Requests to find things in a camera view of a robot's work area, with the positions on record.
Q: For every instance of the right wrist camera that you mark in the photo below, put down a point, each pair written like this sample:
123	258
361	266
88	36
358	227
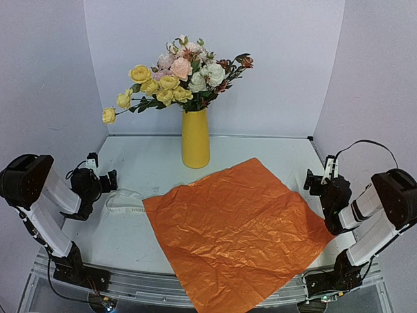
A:
330	170

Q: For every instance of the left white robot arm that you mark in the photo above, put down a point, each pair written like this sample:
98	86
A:
31	186

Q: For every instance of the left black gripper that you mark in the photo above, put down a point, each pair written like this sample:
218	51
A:
106	186

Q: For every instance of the orange yellow wrapping paper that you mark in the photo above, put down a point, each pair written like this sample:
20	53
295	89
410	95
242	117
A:
241	219

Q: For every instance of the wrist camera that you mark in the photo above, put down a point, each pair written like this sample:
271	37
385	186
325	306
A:
92	160
330	170

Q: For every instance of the yellow flower stem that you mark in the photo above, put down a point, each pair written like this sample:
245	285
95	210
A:
148	92

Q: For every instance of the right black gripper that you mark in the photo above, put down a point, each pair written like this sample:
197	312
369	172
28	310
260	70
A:
313	182

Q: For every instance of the cream printed ribbon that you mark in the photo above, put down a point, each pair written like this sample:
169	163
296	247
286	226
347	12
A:
125	202

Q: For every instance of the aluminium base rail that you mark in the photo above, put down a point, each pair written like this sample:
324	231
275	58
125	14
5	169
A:
110	289

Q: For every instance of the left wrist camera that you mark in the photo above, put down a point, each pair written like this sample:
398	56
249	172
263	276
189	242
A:
92	160

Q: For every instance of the yellow ceramic vase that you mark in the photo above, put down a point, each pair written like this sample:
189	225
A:
195	139

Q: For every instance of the brown rose stem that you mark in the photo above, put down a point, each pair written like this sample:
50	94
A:
233	70

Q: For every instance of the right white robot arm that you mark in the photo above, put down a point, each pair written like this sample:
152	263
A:
381	213

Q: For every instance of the white and pink flowers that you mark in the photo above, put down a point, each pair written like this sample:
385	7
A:
207	74

